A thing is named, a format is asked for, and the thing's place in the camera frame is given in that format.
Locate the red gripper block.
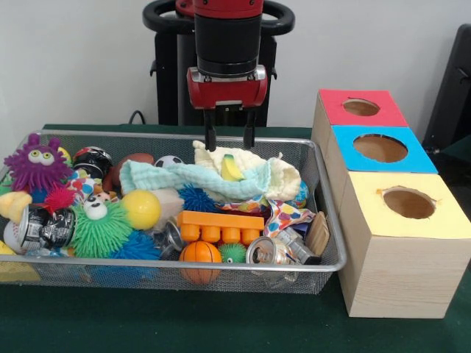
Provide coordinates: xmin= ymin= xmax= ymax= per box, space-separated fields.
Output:
xmin=186 ymin=74 xmax=268 ymax=151

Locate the light teal cloth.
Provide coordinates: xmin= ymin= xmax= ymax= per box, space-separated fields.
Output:
xmin=120 ymin=158 xmax=284 ymax=201

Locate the shallow clear bin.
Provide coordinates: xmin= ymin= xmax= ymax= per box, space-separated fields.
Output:
xmin=0 ymin=130 xmax=348 ymax=295

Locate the wooden box with three holes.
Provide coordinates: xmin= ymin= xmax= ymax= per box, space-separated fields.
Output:
xmin=311 ymin=89 xmax=471 ymax=319

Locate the small soccer ball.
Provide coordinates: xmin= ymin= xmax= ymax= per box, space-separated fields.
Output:
xmin=155 ymin=154 xmax=185 ymax=168

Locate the cream yellow cloth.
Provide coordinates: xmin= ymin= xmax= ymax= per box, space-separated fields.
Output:
xmin=193 ymin=140 xmax=302 ymax=201

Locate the orange building block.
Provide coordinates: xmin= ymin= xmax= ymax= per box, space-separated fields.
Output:
xmin=177 ymin=210 xmax=265 ymax=244

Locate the small brown football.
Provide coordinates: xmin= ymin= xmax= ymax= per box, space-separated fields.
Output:
xmin=110 ymin=153 xmax=155 ymax=188

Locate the yellow ball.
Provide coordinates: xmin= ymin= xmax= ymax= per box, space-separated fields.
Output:
xmin=121 ymin=190 xmax=162 ymax=230

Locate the crushed silver can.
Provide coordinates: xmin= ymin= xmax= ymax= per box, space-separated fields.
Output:
xmin=247 ymin=235 xmax=299 ymax=267

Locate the small orange basketball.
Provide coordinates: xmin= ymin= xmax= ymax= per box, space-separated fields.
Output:
xmin=180 ymin=241 xmax=222 ymax=285

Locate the green spiky ball with eyes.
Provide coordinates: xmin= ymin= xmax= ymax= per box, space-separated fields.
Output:
xmin=70 ymin=193 xmax=135 ymax=258

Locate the purple spiky monster toy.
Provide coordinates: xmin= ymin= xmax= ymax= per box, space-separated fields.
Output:
xmin=3 ymin=133 xmax=74 ymax=193

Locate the dark green table cloth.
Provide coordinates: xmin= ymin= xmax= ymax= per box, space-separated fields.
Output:
xmin=0 ymin=124 xmax=471 ymax=353

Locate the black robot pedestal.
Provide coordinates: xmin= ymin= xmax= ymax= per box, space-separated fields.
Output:
xmin=143 ymin=0 xmax=295 ymax=126

